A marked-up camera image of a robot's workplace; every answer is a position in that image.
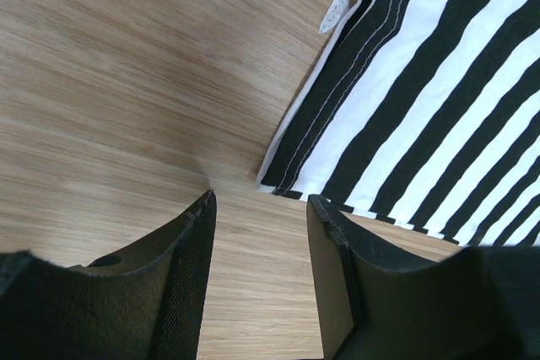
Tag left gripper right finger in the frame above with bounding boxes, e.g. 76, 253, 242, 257
306, 195, 539, 359

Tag white debris scraps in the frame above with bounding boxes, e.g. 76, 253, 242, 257
318, 0, 349, 35

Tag black white striped tank top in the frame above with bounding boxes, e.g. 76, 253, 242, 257
256, 0, 539, 246

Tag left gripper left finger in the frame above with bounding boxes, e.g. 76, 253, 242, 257
1, 191, 217, 359

